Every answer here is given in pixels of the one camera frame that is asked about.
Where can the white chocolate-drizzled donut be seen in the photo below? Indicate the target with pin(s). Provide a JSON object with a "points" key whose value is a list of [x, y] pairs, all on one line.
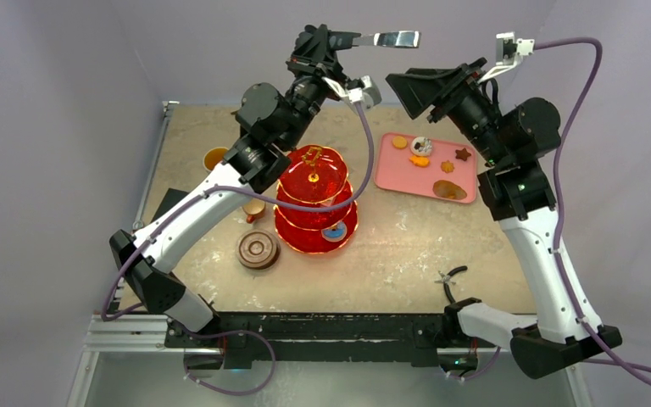
{"points": [[421, 146]]}

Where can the round brown wooden lid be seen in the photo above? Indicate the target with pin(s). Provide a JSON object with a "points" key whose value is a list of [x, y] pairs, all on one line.
{"points": [[258, 249]]}

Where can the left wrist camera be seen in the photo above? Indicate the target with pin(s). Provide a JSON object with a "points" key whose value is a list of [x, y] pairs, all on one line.
{"points": [[360, 93]]}

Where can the flower-shaped orange cookie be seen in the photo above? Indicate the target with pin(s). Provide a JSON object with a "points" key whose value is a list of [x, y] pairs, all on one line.
{"points": [[447, 167]]}

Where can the red three-tier cake stand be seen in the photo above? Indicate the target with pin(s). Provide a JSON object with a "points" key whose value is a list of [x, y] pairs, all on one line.
{"points": [[316, 173]]}

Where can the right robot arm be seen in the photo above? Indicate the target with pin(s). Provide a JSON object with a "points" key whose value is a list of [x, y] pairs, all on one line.
{"points": [[566, 330]]}

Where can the black serving tongs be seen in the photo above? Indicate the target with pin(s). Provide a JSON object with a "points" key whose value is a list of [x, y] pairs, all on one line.
{"points": [[381, 39]]}

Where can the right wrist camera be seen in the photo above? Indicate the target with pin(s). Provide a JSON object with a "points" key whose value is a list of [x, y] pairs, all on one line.
{"points": [[510, 52]]}

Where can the pink layered cake slice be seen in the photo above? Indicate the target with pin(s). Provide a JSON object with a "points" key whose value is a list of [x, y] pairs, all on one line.
{"points": [[330, 202]]}

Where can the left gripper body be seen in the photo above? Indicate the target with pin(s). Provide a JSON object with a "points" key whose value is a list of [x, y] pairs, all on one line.
{"points": [[307, 71]]}

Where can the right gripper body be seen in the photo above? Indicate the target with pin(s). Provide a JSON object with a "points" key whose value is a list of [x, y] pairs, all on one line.
{"points": [[447, 96]]}

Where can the orange duck pastry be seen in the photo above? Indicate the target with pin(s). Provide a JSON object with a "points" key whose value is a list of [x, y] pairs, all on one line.
{"points": [[420, 161]]}

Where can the small copper cup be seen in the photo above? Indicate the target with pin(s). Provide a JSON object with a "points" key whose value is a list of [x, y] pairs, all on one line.
{"points": [[254, 210]]}

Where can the white mug with tea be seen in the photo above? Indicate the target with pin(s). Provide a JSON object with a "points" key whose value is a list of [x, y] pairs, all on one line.
{"points": [[213, 157]]}

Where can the brown bread roll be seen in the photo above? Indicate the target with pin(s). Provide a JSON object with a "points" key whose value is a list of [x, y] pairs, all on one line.
{"points": [[449, 190]]}

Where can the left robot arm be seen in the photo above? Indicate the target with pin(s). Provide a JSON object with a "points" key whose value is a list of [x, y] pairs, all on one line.
{"points": [[271, 124]]}

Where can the pink serving tray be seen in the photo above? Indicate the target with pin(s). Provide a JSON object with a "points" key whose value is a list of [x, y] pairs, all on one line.
{"points": [[394, 171]]}

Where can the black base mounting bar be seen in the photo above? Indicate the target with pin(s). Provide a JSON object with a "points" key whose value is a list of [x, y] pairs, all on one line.
{"points": [[417, 339]]}

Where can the round orange cookie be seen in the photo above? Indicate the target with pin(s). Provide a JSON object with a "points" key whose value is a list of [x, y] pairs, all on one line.
{"points": [[400, 142]]}

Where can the black-handled pliers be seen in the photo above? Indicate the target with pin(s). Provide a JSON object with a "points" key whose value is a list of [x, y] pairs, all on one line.
{"points": [[446, 281]]}

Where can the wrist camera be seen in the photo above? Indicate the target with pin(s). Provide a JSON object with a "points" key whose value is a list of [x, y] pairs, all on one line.
{"points": [[360, 93], [510, 52]]}

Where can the blue frosted donut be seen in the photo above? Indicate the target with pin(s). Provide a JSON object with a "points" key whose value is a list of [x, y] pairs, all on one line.
{"points": [[336, 233]]}

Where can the brown star cookie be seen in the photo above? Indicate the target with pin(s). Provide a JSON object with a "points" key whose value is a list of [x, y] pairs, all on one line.
{"points": [[463, 154]]}

